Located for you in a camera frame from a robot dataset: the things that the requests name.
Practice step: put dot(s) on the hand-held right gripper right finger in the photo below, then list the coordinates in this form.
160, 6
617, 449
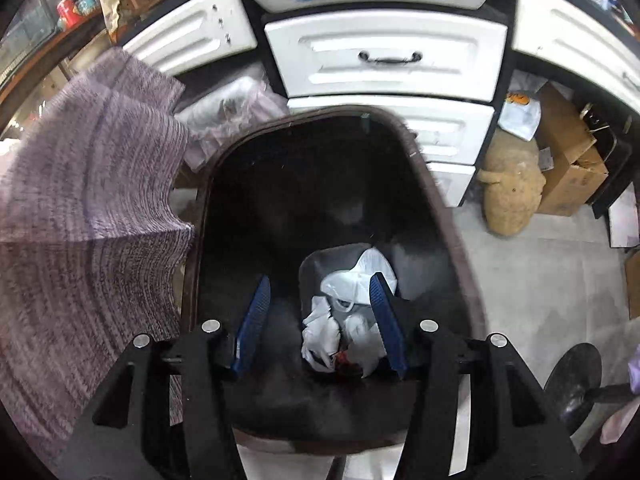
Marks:
387, 325

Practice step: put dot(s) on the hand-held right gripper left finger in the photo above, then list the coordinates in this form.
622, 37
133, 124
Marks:
252, 320

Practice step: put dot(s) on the white printed plastic bag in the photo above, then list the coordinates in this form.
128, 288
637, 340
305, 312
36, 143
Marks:
360, 335

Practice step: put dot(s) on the red and white wrapper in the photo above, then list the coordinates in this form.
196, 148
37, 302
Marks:
346, 361

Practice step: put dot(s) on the white tissue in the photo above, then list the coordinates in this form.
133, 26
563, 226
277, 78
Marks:
320, 327

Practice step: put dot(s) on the dark brown trash bin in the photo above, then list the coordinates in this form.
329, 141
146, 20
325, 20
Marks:
310, 185

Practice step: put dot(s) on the small white bottom drawer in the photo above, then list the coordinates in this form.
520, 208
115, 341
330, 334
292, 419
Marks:
452, 182

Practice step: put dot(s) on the brown plush toy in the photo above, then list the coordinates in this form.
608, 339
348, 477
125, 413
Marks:
512, 185

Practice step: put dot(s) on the black round stool base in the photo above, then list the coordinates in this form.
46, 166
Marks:
575, 380

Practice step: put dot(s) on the purple woven tablecloth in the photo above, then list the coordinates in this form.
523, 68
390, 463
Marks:
75, 210

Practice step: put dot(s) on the white middle drawer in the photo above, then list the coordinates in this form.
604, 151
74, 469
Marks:
450, 125

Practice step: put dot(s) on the white bag with orange print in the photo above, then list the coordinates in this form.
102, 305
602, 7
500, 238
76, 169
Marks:
520, 115

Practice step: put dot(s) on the small cardboard box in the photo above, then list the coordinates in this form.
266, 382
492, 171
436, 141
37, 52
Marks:
634, 285

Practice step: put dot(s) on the purple floral clothing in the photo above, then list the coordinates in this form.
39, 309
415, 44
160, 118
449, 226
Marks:
622, 415

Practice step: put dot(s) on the open cardboard box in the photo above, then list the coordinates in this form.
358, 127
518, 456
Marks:
565, 145

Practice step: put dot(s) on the white flat board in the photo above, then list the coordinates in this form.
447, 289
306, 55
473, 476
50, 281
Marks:
625, 222

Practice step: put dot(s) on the black case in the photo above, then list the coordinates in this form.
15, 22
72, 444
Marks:
612, 160

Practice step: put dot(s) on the long white drawer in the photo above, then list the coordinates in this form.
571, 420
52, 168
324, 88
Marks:
190, 30

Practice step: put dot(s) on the wooden railing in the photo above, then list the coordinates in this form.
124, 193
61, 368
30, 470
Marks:
45, 55

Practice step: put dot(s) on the wide white desk drawer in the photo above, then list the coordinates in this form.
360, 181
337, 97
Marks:
570, 35

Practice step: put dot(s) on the beige printed paper bag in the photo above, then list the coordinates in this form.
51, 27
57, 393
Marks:
107, 7

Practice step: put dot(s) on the red can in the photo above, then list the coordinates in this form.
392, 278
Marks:
67, 12

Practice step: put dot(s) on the teal jar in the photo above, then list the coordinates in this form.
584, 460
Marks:
86, 1

